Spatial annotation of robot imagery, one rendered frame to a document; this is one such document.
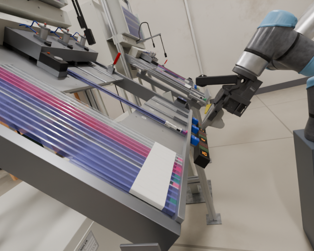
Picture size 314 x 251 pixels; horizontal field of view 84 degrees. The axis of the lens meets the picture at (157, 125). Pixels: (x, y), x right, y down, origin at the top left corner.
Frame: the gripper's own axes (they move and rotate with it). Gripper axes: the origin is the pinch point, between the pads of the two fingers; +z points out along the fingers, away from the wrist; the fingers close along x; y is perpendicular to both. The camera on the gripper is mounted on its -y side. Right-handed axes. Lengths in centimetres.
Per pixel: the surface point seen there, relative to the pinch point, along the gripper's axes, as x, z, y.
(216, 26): 344, -93, -12
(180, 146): -9.3, 6.0, -3.9
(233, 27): 340, -104, 17
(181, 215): -35.5, 3.8, -2.7
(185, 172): -24.0, 3.8, -2.6
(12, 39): -6, 3, -66
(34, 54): -6, 4, -58
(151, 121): -2.7, 6.0, -15.5
